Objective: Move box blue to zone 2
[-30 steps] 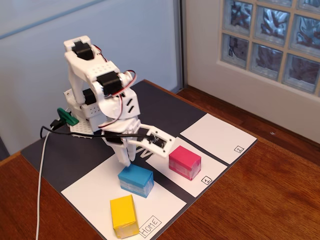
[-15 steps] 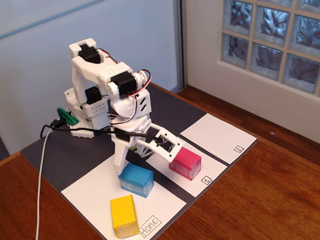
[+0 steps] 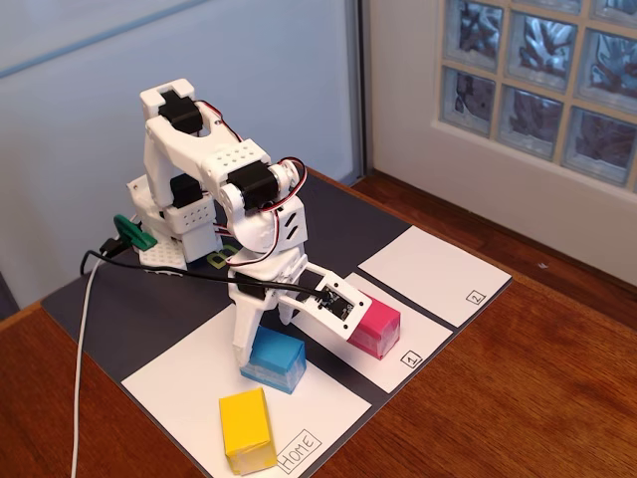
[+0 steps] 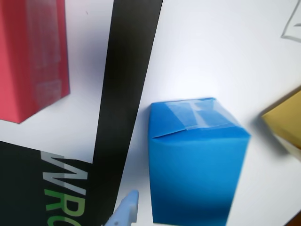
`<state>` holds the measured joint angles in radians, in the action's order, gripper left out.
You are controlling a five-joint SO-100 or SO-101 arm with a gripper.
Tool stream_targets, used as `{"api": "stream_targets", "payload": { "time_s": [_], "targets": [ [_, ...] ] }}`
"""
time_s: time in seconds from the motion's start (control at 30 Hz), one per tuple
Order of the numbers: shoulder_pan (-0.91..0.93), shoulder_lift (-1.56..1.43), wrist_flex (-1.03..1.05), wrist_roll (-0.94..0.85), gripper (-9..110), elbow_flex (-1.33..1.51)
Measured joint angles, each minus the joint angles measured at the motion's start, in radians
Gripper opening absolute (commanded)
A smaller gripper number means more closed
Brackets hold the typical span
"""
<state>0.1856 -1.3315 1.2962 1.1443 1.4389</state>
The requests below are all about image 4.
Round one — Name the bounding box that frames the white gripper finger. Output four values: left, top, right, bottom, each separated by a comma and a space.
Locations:
102, 190, 139, 226

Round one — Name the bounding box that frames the blue paper box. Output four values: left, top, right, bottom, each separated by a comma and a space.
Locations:
147, 96, 252, 226

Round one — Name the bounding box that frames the pink paper box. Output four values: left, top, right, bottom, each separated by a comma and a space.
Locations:
0, 0, 71, 124

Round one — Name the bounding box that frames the yellow paper box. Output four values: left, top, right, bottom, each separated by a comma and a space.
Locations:
261, 88, 301, 163

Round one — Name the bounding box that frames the white paper sheet marked 1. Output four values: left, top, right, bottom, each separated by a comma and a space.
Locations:
0, 0, 115, 163

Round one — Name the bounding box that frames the black mat with WROB print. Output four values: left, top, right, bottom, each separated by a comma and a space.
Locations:
0, 0, 164, 226

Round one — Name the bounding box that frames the white paper sheet marked HOME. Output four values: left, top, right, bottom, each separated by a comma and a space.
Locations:
114, 0, 301, 226

